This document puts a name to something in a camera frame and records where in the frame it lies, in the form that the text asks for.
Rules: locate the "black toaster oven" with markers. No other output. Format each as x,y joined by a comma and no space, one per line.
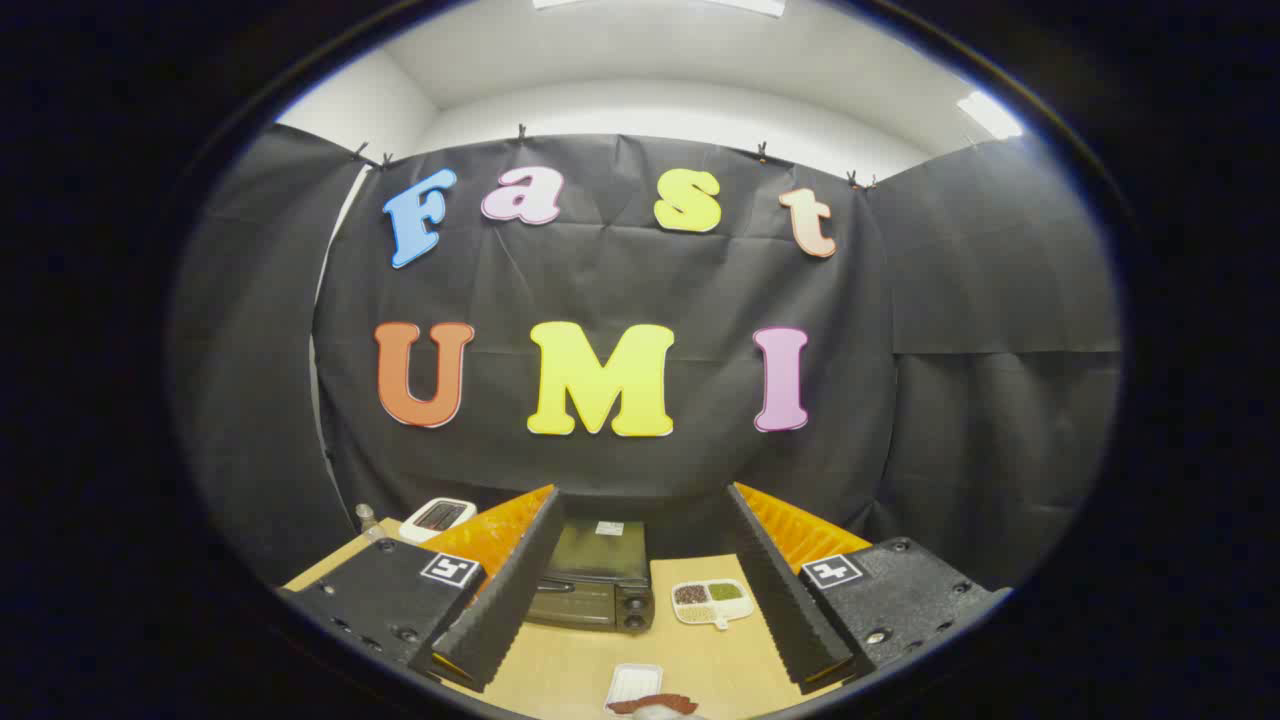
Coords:
600,560

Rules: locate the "white divided dish of grains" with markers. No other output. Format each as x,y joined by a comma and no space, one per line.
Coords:
690,612

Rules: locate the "white toaster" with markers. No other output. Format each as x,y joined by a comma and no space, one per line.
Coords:
420,528

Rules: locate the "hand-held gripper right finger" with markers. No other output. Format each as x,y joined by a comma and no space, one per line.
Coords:
785,590

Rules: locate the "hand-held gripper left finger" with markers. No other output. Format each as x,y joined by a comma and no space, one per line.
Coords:
510,590

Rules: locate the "brown meat slice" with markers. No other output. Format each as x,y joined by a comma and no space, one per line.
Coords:
650,704

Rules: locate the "black backdrop cloth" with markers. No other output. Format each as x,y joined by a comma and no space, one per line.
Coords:
620,270

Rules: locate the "small glass bottle orange label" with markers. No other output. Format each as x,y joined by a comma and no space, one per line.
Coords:
367,520

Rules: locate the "white ribbed tray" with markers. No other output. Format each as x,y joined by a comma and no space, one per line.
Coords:
633,683

